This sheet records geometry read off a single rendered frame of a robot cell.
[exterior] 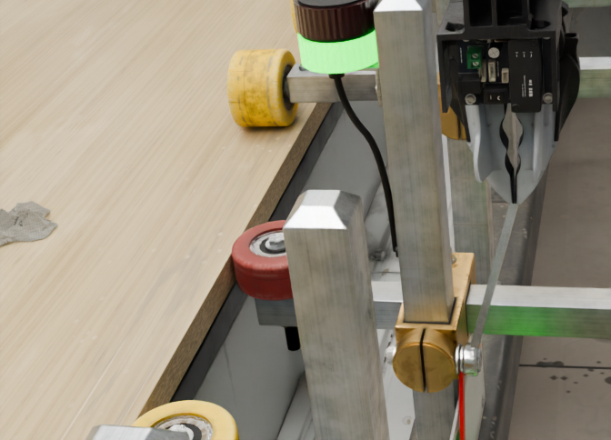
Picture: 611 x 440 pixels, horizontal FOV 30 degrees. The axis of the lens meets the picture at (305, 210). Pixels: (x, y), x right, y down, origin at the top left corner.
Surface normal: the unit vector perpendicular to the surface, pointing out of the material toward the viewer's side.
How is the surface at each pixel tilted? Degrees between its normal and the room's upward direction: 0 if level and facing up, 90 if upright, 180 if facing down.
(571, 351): 0
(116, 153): 0
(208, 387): 90
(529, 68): 90
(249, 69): 36
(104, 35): 0
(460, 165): 90
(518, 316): 90
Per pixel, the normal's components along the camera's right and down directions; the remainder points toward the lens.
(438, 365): -0.25, 0.50
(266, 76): -0.27, -0.13
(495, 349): -0.13, -0.87
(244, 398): 0.96, 0.01
